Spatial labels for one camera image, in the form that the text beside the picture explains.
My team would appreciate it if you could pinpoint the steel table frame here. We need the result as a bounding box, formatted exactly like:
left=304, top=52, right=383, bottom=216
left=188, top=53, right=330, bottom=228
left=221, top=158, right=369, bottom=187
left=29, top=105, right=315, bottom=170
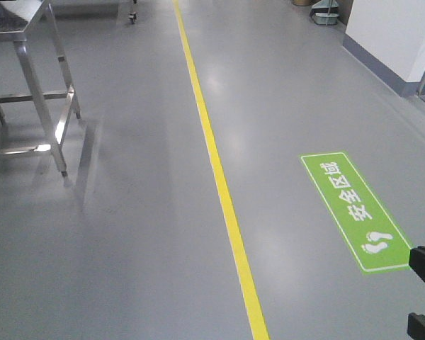
left=0, top=1, right=81, bottom=177

